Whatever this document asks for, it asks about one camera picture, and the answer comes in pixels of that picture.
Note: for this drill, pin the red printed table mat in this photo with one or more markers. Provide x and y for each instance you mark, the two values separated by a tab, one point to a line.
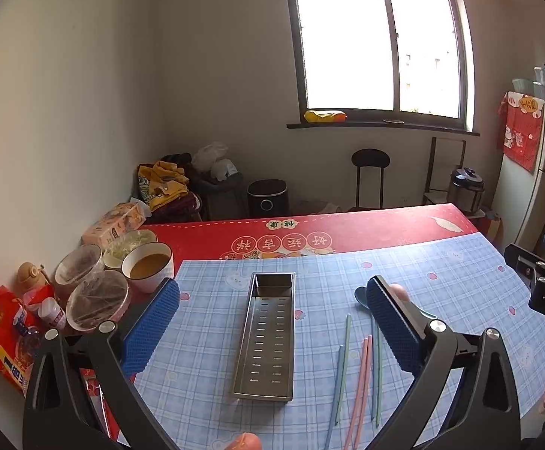
347	225

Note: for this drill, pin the yellow packet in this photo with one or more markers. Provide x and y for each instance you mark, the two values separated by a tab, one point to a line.
324	116

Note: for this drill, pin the green spoon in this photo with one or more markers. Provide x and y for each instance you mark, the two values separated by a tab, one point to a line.
427	314

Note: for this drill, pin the blue spoon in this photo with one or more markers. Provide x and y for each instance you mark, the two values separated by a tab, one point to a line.
360	296

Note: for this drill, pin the folded dark rack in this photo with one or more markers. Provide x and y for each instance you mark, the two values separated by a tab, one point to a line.
434	168

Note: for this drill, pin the blue chopstick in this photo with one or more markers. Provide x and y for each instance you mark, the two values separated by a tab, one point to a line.
373	384
333	398

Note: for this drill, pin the person's left hand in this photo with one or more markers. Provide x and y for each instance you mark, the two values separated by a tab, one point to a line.
243	442

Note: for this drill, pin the orange tissue pack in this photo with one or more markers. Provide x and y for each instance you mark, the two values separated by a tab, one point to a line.
113	225

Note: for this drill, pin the white fridge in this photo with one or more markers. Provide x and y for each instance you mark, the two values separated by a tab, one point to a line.
535	197

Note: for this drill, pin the small white bottle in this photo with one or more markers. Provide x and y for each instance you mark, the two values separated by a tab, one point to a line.
52	314

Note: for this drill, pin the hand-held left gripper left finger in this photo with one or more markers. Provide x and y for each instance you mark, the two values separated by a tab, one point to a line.
153	323

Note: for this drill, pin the white plastic bag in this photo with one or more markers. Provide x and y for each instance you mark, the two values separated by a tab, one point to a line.
211	159

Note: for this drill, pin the window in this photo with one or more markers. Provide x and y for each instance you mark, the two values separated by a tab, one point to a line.
347	33

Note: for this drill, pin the blue plaid table mat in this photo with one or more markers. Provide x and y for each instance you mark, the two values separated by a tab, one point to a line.
207	337

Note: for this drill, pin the pile of clothes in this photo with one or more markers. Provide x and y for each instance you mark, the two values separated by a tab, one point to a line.
164	183

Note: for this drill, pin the black round stool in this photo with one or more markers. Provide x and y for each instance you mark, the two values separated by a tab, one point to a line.
370	158

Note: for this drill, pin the pink spoon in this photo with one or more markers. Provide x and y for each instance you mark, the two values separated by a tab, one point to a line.
398	291

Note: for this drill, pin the perforated metal utensil tray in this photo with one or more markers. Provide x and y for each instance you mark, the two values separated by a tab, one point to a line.
263	337

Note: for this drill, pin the clear plastic containers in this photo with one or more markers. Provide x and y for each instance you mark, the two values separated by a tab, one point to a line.
530	84

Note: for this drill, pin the small plate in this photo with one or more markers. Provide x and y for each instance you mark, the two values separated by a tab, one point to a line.
393	121

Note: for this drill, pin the red printed cloth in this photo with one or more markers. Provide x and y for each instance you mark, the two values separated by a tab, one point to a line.
521	136

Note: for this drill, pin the pressure cooker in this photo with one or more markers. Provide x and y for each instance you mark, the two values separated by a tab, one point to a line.
464	190

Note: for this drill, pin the wrapped glass bowl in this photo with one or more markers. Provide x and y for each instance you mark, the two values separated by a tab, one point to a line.
97	300
78	267

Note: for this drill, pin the white textured soup bowl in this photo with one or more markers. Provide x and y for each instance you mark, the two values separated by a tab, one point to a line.
150	281

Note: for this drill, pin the bowl of shredded cabbage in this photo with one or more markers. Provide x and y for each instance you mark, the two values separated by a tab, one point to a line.
122	248

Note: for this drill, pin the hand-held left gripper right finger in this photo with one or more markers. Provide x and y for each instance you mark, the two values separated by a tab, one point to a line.
394	328

